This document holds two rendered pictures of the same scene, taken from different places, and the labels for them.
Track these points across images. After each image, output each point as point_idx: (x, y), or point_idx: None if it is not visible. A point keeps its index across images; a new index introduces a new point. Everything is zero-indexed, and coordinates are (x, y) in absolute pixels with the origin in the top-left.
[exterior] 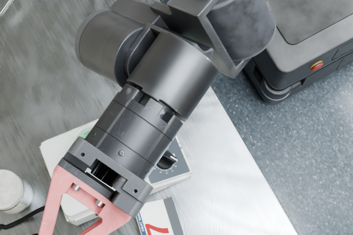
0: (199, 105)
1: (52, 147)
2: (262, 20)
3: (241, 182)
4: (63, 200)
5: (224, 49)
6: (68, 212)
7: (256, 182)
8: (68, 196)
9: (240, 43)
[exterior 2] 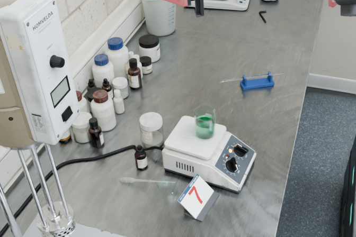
0: (274, 172)
1: (187, 119)
2: None
3: (262, 216)
4: (169, 138)
5: None
6: (166, 143)
7: (270, 222)
8: (173, 138)
9: None
